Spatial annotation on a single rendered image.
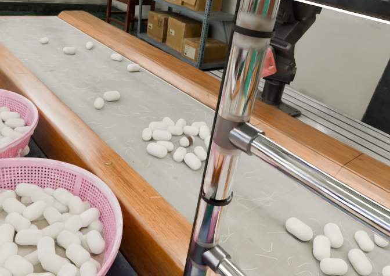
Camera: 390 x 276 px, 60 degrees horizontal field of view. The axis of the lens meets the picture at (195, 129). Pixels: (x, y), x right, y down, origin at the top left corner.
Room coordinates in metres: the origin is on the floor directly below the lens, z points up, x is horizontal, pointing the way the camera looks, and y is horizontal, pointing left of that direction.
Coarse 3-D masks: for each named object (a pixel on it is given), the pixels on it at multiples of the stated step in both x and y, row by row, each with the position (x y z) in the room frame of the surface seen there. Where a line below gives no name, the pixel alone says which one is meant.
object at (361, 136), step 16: (288, 96) 1.09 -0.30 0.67; (304, 96) 1.12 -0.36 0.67; (304, 112) 0.97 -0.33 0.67; (320, 112) 1.00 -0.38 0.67; (336, 112) 1.02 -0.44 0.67; (320, 128) 0.87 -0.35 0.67; (336, 128) 0.89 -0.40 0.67; (352, 128) 0.91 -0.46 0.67; (368, 128) 0.93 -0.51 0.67; (352, 144) 0.81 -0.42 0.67; (368, 144) 0.83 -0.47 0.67; (384, 144) 0.84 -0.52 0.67; (384, 160) 0.75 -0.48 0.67
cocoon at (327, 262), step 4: (324, 260) 0.30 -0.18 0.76; (328, 260) 0.30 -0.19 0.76; (332, 260) 0.30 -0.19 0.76; (336, 260) 0.30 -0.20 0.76; (340, 260) 0.31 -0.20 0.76; (320, 264) 0.30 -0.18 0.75; (324, 264) 0.30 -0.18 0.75; (328, 264) 0.30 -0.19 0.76; (332, 264) 0.30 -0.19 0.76; (336, 264) 0.30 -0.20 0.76; (340, 264) 0.30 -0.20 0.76; (344, 264) 0.30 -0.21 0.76; (324, 268) 0.30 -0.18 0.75; (328, 268) 0.29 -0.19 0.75; (332, 268) 0.29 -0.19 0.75; (336, 268) 0.30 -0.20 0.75; (340, 268) 0.30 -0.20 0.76; (344, 268) 0.30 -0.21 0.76; (324, 272) 0.29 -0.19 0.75; (328, 272) 0.29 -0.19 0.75; (332, 272) 0.29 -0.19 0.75; (336, 272) 0.29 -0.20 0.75; (340, 272) 0.29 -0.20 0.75; (344, 272) 0.30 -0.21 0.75
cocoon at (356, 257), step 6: (354, 252) 0.32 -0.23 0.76; (360, 252) 0.32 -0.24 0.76; (348, 258) 0.33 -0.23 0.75; (354, 258) 0.32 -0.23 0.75; (360, 258) 0.31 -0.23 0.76; (366, 258) 0.32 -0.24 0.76; (354, 264) 0.31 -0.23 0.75; (360, 264) 0.31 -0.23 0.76; (366, 264) 0.31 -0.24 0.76; (360, 270) 0.30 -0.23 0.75; (366, 270) 0.30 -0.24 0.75
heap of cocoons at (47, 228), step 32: (0, 192) 0.34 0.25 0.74; (32, 192) 0.35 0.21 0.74; (64, 192) 0.36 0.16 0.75; (0, 224) 0.30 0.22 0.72; (32, 224) 0.31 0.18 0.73; (64, 224) 0.30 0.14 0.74; (96, 224) 0.32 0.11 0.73; (0, 256) 0.24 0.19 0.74; (32, 256) 0.26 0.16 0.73; (64, 256) 0.27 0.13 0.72; (96, 256) 0.28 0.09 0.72
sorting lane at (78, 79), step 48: (48, 48) 0.96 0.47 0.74; (96, 48) 1.04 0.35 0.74; (96, 96) 0.69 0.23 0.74; (144, 96) 0.73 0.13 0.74; (144, 144) 0.52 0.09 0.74; (192, 144) 0.55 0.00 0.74; (192, 192) 0.41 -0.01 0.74; (240, 192) 0.43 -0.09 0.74; (288, 192) 0.45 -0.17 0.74; (240, 240) 0.33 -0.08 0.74; (288, 240) 0.34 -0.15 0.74
